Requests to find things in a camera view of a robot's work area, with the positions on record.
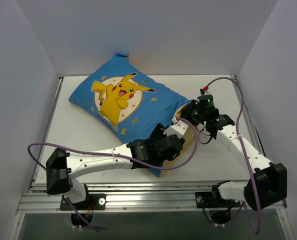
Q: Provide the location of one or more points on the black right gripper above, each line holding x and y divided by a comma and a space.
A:
191, 110

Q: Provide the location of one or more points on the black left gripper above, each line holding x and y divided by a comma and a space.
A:
159, 130

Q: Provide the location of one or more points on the blue Pikachu pillowcase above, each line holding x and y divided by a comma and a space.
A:
128, 102

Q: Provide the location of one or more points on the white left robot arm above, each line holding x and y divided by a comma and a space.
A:
64, 167

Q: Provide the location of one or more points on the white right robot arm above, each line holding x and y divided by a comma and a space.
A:
268, 181

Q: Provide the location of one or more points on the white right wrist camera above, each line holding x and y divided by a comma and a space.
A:
204, 91

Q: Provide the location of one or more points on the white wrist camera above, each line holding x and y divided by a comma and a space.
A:
204, 91
177, 128

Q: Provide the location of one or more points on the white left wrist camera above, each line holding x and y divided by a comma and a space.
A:
177, 128

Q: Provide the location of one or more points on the aluminium right side rail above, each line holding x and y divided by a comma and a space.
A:
250, 126

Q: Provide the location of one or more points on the aluminium rail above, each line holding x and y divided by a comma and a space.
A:
250, 126
55, 100

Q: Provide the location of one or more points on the aluminium front rail frame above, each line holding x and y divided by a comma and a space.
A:
123, 198

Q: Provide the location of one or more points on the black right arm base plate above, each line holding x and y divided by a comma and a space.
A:
205, 199

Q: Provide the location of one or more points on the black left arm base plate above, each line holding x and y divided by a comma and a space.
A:
95, 201

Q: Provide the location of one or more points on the aluminium left side rail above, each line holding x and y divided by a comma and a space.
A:
55, 100

